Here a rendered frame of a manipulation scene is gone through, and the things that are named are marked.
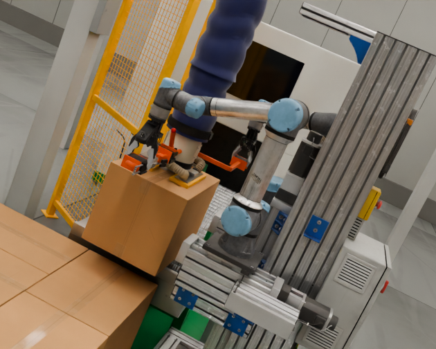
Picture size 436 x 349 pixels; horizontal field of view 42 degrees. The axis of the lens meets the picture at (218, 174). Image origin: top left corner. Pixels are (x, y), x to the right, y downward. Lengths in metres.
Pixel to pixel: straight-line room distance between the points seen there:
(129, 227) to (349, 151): 1.05
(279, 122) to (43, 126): 2.16
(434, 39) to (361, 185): 9.35
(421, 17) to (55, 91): 8.78
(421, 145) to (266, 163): 9.63
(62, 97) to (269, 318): 2.16
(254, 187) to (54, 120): 2.01
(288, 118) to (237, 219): 0.41
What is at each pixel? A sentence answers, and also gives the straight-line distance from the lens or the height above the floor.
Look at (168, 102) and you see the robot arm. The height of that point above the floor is 1.48.
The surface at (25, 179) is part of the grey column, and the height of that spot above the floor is 0.41.
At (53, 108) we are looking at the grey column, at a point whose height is 0.93.
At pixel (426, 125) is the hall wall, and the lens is 11.57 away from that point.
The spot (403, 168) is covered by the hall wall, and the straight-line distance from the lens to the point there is 11.62.
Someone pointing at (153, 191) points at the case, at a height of 1.04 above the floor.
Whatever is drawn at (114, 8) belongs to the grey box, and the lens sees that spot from 3.76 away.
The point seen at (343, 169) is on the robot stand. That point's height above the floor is 1.50.
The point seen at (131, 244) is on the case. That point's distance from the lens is 2.67.
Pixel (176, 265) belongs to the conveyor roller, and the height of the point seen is 0.55.
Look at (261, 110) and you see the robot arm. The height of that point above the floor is 1.59.
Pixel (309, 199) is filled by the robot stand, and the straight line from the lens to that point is 2.35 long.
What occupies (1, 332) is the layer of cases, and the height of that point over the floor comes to 0.54.
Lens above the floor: 1.82
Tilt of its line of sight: 14 degrees down
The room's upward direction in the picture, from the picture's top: 24 degrees clockwise
